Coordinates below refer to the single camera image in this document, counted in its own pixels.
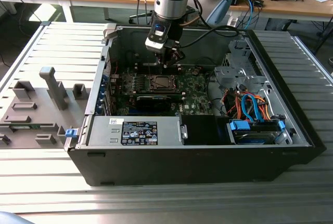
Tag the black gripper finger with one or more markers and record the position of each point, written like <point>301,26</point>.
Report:
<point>163,57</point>
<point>178,55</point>

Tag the silver green CPU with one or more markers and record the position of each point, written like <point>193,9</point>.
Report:
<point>164,83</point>

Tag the CPU socket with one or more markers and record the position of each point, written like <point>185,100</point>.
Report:
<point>148,85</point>

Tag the green motherboard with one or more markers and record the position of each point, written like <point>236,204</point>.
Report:
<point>197,96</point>

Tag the black graphics card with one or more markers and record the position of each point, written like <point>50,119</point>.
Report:
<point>153,103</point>

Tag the white power strip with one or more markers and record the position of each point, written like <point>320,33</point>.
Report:
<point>232,22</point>

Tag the silver drive cage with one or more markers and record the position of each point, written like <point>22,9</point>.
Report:
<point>234,76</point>

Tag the black plastic shroud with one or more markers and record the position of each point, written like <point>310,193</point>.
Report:
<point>200,130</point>

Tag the grey power supply unit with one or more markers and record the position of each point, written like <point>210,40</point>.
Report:
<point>104,130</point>

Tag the hard disk blue carrier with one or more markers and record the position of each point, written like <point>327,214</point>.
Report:
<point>239,126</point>

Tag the black PC case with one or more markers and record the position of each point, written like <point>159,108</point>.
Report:
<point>182,166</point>

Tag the blue case latch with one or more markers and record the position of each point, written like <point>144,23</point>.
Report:
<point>71,134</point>

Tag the grey parts rack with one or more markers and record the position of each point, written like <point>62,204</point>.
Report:
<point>39,99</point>

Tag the green RAM stick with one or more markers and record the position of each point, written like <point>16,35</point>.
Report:
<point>33,126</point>

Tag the blue chair back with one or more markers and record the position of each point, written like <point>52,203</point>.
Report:
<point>10,220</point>

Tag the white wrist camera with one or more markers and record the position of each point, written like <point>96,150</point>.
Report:
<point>156,44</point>

